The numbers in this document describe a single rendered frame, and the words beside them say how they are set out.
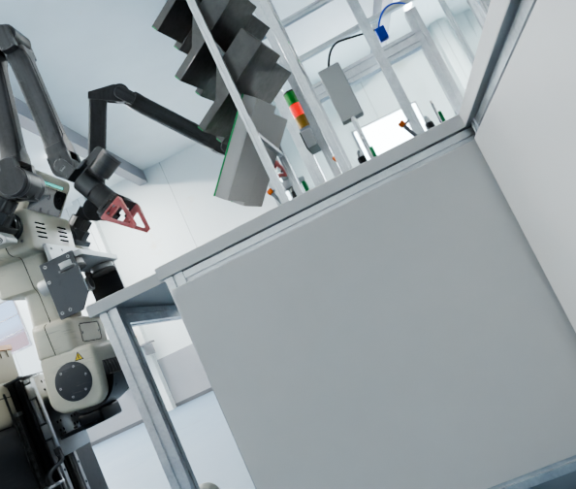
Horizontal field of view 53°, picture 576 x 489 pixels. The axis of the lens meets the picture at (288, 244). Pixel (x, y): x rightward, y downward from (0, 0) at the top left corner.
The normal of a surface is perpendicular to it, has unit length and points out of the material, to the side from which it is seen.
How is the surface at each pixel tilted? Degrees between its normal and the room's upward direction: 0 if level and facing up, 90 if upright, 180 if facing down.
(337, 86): 90
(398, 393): 90
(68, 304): 90
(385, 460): 90
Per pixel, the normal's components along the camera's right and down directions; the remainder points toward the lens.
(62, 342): -0.11, -0.08
